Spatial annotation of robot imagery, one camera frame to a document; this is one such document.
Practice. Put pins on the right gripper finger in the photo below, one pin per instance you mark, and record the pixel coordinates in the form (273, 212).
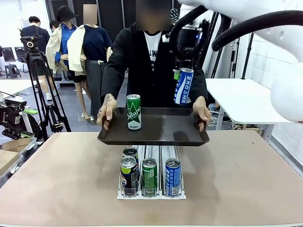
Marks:
(194, 65)
(176, 74)

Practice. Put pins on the black stool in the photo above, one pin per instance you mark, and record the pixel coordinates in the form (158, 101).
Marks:
(13, 67)

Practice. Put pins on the person in black cardigan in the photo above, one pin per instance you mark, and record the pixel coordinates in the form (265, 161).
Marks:
(135, 59)

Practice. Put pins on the dark brown serving tray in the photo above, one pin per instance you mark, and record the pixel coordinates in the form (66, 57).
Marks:
(161, 127)

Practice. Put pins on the black leaning stand poles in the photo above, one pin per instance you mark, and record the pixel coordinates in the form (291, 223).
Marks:
(214, 68)

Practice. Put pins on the brown cardboard box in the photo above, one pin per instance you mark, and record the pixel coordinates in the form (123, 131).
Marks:
(7, 160)

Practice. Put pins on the white can dispenser rack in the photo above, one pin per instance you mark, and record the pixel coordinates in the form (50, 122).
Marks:
(152, 151)

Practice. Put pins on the white folding table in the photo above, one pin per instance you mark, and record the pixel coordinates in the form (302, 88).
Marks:
(236, 99)

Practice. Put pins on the mannequin with yellow hoodie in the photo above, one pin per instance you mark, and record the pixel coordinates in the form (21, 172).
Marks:
(174, 15)

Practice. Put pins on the clear plastic storage bin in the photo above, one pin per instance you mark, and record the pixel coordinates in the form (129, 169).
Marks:
(29, 147)

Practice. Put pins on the wooden crate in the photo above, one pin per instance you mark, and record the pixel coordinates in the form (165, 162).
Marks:
(251, 128)

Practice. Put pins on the person in dark jacket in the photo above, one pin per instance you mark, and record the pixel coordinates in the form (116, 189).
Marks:
(41, 35)

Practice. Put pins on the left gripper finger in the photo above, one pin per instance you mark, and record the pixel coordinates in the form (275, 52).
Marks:
(30, 111)
(26, 134)

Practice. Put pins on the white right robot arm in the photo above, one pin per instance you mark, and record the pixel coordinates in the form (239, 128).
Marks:
(288, 99)

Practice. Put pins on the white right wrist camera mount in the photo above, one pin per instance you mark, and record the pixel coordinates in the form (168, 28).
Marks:
(165, 38)

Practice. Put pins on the black light stand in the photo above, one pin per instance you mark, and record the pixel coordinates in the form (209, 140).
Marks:
(234, 59)

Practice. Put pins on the blue Pocari Sweat can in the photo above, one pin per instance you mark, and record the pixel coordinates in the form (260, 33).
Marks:
(183, 89)
(173, 179)

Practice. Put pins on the mannequin with black hat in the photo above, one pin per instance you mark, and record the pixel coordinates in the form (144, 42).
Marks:
(62, 35)

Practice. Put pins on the mannequin with navy top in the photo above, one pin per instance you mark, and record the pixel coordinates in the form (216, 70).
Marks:
(94, 42)

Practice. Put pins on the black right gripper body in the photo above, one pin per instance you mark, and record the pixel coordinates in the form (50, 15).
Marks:
(189, 47)

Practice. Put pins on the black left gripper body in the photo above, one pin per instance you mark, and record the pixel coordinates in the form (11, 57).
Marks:
(9, 118)

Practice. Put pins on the black stand on table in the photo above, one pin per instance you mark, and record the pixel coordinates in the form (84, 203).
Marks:
(247, 59)

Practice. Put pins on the black Pepsi zero can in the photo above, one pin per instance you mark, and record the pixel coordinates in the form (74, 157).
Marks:
(130, 152)
(129, 179)

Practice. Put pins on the person's right hand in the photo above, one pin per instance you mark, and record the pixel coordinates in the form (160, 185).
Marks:
(107, 106)

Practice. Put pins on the person's left hand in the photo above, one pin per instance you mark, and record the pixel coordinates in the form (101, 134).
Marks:
(202, 108)

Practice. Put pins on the green Chilsung cider can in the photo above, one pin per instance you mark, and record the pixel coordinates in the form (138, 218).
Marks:
(149, 179)
(133, 113)

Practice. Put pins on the black camera tripod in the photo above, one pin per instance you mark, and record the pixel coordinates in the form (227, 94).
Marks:
(34, 58)

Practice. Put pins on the black backpack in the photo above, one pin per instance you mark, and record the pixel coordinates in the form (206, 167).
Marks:
(35, 125)

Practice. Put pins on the person's right forearm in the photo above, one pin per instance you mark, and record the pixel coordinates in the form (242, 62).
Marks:
(111, 78)

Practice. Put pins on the person's left forearm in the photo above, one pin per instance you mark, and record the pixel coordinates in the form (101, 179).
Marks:
(201, 82)

